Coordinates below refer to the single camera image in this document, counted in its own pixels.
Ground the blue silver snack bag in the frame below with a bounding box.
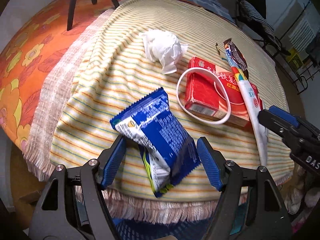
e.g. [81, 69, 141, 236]
[110, 88, 200, 198]

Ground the long white ice-cream wrapper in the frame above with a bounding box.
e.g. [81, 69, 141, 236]
[223, 38, 267, 166]

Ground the black clothes drying rack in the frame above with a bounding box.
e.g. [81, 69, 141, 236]
[273, 1, 319, 94]

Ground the yellow box on rack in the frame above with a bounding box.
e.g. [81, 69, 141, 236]
[286, 53, 303, 71]

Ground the white silicone wristband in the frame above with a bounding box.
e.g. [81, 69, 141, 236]
[176, 67, 232, 126]

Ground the striped cream fringed blanket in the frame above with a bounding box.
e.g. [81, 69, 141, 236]
[24, 0, 293, 224]

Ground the red medicine box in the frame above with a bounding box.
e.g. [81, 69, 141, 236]
[184, 56, 251, 128]

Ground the blue plastic laundry basket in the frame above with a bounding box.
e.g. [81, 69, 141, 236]
[112, 218, 212, 240]

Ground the black chair with clothes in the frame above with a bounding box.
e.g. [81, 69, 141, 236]
[235, 0, 291, 56]

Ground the white wall radiator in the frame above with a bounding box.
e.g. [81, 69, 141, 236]
[289, 18, 316, 53]

